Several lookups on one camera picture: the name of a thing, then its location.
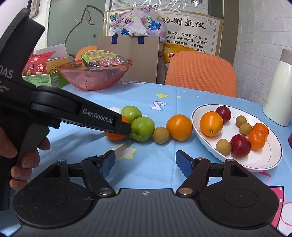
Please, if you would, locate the small back mandarin orange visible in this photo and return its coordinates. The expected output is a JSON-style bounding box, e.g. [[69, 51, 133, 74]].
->
[[105, 116, 129, 141]]

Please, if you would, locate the small mandarin orange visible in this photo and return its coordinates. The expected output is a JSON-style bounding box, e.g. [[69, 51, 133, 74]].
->
[[105, 116, 129, 141], [252, 123, 269, 138]]

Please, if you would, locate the green apple front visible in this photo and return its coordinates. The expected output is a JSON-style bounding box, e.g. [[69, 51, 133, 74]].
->
[[130, 116, 155, 142]]

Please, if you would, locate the green apple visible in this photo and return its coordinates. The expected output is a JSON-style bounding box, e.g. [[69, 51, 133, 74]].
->
[[121, 106, 142, 124], [130, 116, 155, 142]]

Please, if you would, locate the green apple back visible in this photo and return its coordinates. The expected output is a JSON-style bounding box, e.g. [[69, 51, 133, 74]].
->
[[121, 106, 142, 124]]

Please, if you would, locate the brown longan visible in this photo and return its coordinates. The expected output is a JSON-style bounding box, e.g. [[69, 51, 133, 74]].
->
[[153, 126, 170, 144], [216, 139, 232, 156]]

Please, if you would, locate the smooth orange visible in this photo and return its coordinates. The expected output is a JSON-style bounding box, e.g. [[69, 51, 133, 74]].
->
[[166, 114, 193, 141], [199, 111, 224, 137]]

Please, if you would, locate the red plum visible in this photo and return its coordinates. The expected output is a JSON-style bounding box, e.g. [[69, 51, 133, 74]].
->
[[230, 134, 251, 158], [216, 106, 231, 124]]

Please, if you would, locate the large front mandarin orange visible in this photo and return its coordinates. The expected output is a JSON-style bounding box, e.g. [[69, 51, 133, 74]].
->
[[248, 129, 266, 151]]

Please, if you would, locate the person's left hand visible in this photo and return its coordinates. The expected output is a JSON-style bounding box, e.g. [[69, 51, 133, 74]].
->
[[0, 127, 51, 191]]

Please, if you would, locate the green cardboard box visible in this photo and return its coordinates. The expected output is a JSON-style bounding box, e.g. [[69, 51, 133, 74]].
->
[[23, 71, 69, 88]]

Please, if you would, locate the red snack box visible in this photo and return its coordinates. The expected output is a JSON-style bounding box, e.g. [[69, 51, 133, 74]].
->
[[22, 51, 54, 76]]

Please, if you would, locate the pink glass bowl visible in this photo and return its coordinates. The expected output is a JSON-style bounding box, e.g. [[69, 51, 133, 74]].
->
[[59, 59, 133, 91]]

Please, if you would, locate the longan on plate right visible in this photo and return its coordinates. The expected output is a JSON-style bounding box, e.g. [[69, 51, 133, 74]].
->
[[239, 123, 252, 136]]

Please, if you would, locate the longan on plate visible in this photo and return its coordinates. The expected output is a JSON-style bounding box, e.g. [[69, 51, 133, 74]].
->
[[236, 116, 247, 128], [239, 123, 252, 136]]

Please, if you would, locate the longan on plate left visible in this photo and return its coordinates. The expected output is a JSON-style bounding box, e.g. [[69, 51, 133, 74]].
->
[[236, 116, 247, 128]]

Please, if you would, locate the white oval plate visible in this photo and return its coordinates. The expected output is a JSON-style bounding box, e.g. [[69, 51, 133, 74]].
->
[[192, 104, 283, 172]]

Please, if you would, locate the instant noodle cup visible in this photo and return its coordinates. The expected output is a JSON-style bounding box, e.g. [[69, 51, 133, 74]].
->
[[81, 49, 128, 67]]

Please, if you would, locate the brown cardboard box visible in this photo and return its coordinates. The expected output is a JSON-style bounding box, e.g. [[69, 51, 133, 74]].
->
[[97, 35, 159, 83]]

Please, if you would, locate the yellow snack bag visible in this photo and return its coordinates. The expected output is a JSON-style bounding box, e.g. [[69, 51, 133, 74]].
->
[[162, 43, 195, 63]]

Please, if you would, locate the orange chair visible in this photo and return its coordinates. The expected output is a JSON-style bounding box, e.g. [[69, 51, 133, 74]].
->
[[165, 51, 237, 98]]

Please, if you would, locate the red thermos jug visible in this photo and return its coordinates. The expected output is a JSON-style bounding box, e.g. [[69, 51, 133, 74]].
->
[[288, 133, 292, 148]]

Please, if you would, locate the white thermos jug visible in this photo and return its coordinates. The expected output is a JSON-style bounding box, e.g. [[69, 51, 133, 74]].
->
[[263, 49, 292, 127]]

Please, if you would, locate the floral cloth bundle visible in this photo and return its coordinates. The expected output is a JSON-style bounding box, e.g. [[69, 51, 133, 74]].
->
[[110, 7, 166, 42]]

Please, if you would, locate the framed chinese text poster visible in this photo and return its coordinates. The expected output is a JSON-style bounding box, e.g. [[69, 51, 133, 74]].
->
[[103, 6, 223, 56]]

